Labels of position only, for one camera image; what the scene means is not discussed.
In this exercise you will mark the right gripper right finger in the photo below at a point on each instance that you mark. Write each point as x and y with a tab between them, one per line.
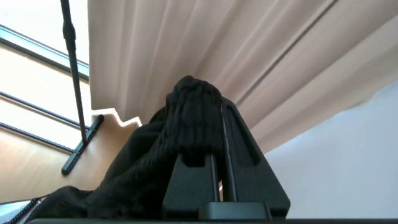
258	186

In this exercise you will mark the black clothes rack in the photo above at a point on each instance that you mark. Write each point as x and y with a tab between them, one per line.
74	77

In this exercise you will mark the beige curtain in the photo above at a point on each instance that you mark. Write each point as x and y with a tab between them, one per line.
217	40

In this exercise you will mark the window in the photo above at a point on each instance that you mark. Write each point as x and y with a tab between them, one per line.
37	25

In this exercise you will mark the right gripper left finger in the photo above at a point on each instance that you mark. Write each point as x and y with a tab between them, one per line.
189	186

